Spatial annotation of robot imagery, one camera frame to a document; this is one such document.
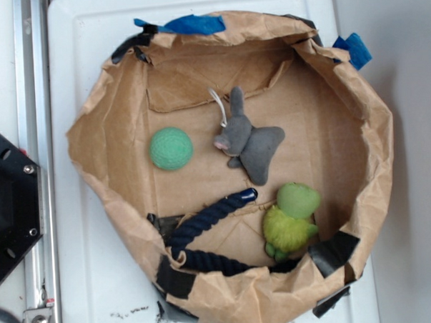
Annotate dark blue rope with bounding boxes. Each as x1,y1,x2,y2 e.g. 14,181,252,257
165,185,299,280

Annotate black tape strip right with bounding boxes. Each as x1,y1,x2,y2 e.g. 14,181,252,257
308,231,361,278

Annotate aluminium extrusion rail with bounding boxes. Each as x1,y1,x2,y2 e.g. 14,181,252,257
12,0,63,323

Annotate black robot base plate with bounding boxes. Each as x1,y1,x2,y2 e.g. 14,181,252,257
0,134,42,285

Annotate black tape inside bag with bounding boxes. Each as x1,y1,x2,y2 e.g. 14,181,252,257
147,213,185,242

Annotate blue tape piece right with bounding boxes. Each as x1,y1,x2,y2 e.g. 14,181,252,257
333,32,372,70

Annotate grey plush elephant toy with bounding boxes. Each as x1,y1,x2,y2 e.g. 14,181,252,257
213,86,285,185

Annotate black tape strip top left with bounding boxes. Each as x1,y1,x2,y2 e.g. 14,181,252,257
111,24,165,64

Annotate blue tape piece top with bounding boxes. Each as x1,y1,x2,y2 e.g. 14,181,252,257
134,14,226,35

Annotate white plastic tray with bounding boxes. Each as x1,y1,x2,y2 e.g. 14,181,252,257
44,0,382,323

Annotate blue tape piece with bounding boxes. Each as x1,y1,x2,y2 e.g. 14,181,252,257
333,32,372,70
134,14,226,35

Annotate brown paper bag bin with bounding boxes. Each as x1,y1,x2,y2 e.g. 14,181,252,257
61,3,403,323

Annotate green textured ball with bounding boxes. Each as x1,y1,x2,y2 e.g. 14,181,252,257
149,127,194,171

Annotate black tape strip bottom left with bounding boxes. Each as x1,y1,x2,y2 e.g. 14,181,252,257
156,256,196,299

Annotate green plush turtle toy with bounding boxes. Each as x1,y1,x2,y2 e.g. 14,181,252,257
262,182,321,262

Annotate black tape strip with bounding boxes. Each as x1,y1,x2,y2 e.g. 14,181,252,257
156,256,196,299
111,24,165,64
308,231,361,278

